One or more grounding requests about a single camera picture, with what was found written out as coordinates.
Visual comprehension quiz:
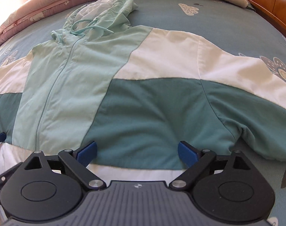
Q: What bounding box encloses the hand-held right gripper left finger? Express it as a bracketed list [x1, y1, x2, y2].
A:
[24, 141, 107, 192]

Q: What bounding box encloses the wooden headboard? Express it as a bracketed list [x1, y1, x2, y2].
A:
[234, 0, 286, 43]

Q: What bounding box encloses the green white hooded jacket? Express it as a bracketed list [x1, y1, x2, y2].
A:
[0, 0, 286, 219]

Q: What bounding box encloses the pink floral folded quilt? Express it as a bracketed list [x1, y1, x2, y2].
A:
[0, 0, 250, 50]

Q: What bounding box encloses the bed with blue floral sheet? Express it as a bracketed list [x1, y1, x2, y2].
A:
[0, 0, 286, 226]

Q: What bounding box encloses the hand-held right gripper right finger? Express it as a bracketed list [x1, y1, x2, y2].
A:
[169, 141, 252, 191]

